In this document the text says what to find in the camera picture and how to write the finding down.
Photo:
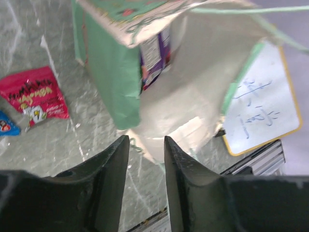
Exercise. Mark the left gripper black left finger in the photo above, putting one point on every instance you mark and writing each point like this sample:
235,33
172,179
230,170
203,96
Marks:
85,198

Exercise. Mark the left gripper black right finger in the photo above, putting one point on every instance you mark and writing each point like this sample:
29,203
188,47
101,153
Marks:
201,200

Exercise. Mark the green printed paper bag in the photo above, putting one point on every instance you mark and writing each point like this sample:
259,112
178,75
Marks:
211,41

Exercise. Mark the blue snack packet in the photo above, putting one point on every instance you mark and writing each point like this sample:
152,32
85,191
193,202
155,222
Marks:
7,127

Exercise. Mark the red snack packet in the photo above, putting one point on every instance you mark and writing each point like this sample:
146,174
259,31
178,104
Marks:
34,93

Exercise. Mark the purple snack box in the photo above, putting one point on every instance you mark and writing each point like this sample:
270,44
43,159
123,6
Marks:
154,57

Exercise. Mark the aluminium extrusion rail frame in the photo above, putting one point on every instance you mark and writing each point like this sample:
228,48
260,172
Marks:
145,205

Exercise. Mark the white whiteboard wooden frame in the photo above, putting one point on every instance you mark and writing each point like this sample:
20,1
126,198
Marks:
263,105

